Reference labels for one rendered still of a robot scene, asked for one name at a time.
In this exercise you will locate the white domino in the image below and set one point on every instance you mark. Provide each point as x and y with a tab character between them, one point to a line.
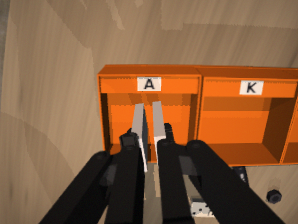
199	208

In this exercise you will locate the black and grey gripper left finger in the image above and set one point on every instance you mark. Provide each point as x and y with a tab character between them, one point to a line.
86	198

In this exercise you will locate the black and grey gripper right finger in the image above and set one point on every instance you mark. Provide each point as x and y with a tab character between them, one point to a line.
228	197

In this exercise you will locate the black aa battery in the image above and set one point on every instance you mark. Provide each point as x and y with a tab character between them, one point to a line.
241	172

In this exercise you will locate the orange three-compartment bin rack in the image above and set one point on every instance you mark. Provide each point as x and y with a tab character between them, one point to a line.
245	119

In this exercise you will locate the dark grey hex nut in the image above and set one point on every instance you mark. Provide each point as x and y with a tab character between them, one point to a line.
274	196

